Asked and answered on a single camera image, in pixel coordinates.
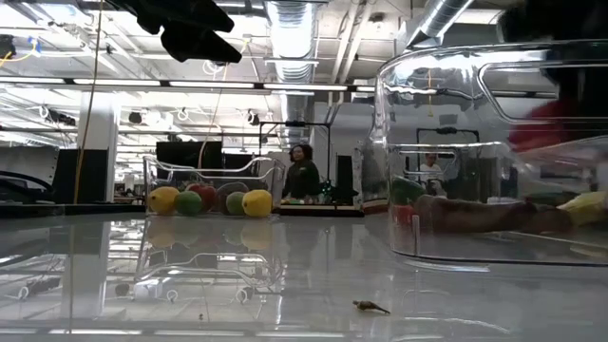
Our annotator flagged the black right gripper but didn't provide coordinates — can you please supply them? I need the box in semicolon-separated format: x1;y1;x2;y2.
496;0;608;111

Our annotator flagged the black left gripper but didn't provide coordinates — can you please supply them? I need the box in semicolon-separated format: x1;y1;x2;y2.
106;0;243;65

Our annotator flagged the clear plastic basket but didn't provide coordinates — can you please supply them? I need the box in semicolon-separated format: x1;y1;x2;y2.
372;40;608;267
142;154;288;218

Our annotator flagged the green lime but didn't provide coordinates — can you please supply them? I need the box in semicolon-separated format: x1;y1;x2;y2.
174;190;204;218
224;190;247;217

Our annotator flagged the yellow lemon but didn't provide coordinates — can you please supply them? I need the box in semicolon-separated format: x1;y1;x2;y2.
241;188;274;219
147;185;181;217

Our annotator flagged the dark red chili pepper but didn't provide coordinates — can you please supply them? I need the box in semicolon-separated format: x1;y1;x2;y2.
415;194;574;235

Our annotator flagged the black screen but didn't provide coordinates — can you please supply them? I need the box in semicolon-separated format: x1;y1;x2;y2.
155;141;223;181

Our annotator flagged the person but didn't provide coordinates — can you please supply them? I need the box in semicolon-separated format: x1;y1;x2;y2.
280;142;322;200
417;152;447;196

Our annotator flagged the wooden work table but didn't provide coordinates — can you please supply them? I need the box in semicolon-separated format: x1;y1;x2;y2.
277;201;365;219

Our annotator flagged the small brown stem scrap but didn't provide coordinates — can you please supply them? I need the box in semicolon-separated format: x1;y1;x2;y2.
351;299;391;315

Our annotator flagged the silver ventilation duct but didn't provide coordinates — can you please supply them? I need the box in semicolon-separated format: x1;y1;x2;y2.
263;0;318;148
396;0;476;48

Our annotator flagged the yellow hanging cable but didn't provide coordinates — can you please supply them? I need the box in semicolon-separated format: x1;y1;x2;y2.
70;0;105;205

